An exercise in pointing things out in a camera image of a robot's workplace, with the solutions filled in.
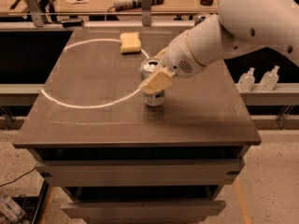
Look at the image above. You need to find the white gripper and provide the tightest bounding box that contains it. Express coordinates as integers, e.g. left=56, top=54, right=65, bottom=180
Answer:
left=138, top=30, right=206, bottom=94

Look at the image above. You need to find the silver green 7up can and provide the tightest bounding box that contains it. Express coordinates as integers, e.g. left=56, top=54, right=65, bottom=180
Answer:
left=138, top=58, right=166, bottom=107

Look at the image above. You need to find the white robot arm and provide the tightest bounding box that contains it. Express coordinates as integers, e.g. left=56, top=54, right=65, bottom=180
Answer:
left=139, top=0, right=299, bottom=94

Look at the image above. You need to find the yellow sponge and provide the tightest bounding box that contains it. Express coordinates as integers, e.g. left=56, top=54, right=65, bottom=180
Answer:
left=120, top=33, right=141, bottom=54

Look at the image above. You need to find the blue silver energy drink can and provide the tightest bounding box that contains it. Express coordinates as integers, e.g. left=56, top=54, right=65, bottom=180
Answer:
left=194, top=13, right=210, bottom=25

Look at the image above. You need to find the clear bottle left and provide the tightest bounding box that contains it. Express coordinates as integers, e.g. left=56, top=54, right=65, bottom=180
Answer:
left=237, top=67, right=255, bottom=92

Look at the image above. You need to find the clear bottle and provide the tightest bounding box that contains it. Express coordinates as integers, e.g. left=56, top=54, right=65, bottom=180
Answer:
left=260, top=65, right=279, bottom=91
left=237, top=67, right=255, bottom=92

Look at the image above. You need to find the clear bottle right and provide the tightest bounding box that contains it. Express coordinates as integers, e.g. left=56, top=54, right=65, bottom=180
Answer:
left=260, top=65, right=279, bottom=91

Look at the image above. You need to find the upper grey drawer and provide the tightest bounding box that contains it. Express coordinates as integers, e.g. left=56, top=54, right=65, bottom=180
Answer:
left=36, top=159, right=245, bottom=187

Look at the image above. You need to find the grey drawer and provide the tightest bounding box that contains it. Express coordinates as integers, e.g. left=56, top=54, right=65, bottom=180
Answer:
left=36, top=159, right=245, bottom=187
left=61, top=200, right=226, bottom=224

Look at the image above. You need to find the lower grey drawer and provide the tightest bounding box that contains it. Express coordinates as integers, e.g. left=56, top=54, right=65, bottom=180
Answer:
left=61, top=200, right=226, bottom=224

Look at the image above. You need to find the black floor bin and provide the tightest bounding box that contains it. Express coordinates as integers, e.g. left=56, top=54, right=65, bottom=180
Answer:
left=0, top=181, right=49, bottom=224

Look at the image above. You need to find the middle metal bracket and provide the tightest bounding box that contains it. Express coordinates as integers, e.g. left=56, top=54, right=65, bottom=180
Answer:
left=141, top=0, right=151, bottom=26

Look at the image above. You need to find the metal bracket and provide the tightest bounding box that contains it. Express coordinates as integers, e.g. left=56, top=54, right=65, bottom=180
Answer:
left=24, top=0, right=45, bottom=27
left=141, top=0, right=151, bottom=26

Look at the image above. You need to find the left metal bracket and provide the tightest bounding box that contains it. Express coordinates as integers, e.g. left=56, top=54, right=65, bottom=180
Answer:
left=24, top=0, right=45, bottom=27

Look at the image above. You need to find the black floor cable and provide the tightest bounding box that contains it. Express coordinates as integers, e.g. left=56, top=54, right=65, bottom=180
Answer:
left=0, top=167, right=36, bottom=189

